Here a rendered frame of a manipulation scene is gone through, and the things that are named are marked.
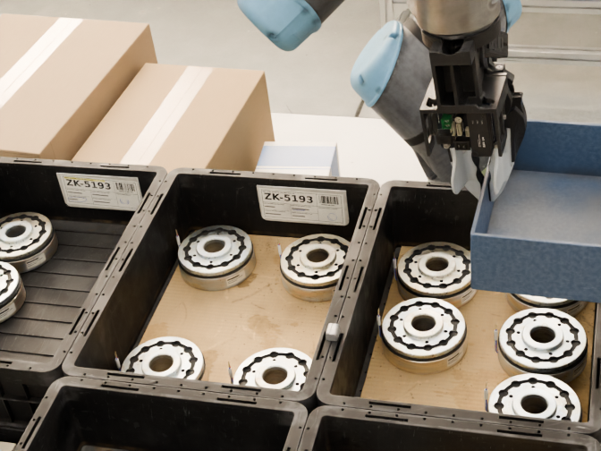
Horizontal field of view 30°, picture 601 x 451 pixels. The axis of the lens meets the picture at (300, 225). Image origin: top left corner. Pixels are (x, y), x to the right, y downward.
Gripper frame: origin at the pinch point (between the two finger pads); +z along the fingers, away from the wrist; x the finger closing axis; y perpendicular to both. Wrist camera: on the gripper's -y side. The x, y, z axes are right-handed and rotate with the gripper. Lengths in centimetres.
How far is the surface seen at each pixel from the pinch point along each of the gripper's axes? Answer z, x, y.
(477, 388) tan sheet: 28.9, -4.1, 1.2
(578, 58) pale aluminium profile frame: 99, -18, -192
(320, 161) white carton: 30, -38, -45
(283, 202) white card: 19.8, -33.9, -21.9
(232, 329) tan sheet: 25.7, -36.2, -2.8
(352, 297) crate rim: 17.5, -17.9, -1.1
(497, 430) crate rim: 19.6, 1.6, 15.3
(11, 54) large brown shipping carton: 13, -93, -53
